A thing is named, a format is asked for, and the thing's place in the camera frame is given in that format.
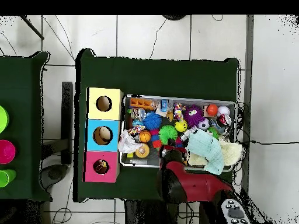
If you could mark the light blue knitted cloth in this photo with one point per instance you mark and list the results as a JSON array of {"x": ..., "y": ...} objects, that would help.
[{"x": 205, "y": 147}]

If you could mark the yellow plush duck toy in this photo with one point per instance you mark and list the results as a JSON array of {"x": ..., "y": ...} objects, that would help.
[{"x": 100, "y": 166}]

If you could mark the cream waffle cloth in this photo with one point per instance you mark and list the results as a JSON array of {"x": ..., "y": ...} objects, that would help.
[{"x": 231, "y": 153}]

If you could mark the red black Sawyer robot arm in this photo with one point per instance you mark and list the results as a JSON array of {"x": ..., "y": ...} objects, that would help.
[{"x": 196, "y": 186}]

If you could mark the wooden box with three holes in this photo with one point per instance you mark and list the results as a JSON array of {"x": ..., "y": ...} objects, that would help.
[{"x": 103, "y": 126}]

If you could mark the shallow clear mesh bin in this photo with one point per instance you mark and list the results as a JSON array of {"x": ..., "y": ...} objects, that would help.
[{"x": 228, "y": 112}]

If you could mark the large blue spiky ball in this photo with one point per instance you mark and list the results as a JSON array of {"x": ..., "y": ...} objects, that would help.
[{"x": 152, "y": 120}]

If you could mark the orange basketball toy ball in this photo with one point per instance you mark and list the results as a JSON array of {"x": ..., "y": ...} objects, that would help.
[{"x": 145, "y": 136}]

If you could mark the green spiky ball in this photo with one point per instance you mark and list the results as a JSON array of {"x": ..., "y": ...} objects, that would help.
[{"x": 168, "y": 134}]

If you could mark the long orange building block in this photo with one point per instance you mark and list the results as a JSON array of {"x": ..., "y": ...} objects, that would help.
[{"x": 143, "y": 103}]

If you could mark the tan orange ball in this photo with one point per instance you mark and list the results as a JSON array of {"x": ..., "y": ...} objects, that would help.
[{"x": 142, "y": 150}]

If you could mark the yellow smiley ball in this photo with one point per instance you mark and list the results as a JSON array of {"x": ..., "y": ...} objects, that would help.
[{"x": 181, "y": 125}]

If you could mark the purple spiky ball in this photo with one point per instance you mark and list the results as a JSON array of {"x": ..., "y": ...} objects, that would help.
[{"x": 193, "y": 115}]

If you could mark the small soccer ball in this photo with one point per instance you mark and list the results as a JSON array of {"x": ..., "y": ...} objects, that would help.
[{"x": 203, "y": 124}]

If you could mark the dark green table cloth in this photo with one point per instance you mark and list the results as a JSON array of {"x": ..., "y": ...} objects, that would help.
[{"x": 103, "y": 70}]

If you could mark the white baseball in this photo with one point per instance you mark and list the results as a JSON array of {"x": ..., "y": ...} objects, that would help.
[{"x": 224, "y": 110}]

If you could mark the black panel on stand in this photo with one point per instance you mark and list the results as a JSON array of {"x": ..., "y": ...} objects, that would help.
[{"x": 67, "y": 121}]

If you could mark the black round base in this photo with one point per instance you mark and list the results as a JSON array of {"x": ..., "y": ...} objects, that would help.
[{"x": 174, "y": 17}]

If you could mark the side table with green cloth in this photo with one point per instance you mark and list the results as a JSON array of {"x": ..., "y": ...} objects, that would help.
[{"x": 28, "y": 93}]

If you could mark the pink plastic cup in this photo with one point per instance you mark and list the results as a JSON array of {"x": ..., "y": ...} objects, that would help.
[{"x": 6, "y": 151}]

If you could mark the yellow-green plastic cup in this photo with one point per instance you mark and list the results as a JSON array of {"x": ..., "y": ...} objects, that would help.
[{"x": 2, "y": 119}]

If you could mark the bright green plastic cup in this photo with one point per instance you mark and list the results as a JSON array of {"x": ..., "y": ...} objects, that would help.
[{"x": 6, "y": 178}]

